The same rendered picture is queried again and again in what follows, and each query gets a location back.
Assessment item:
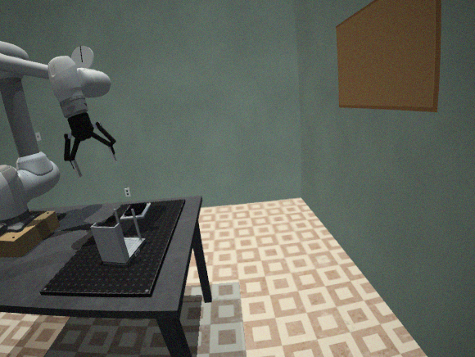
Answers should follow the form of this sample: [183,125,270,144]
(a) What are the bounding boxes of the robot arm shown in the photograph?
[0,41,111,234]

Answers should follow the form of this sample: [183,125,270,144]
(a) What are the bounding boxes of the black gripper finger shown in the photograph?
[84,122,118,164]
[64,132,82,178]

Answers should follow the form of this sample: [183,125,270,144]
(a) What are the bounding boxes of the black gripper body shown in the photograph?
[68,112,94,141]

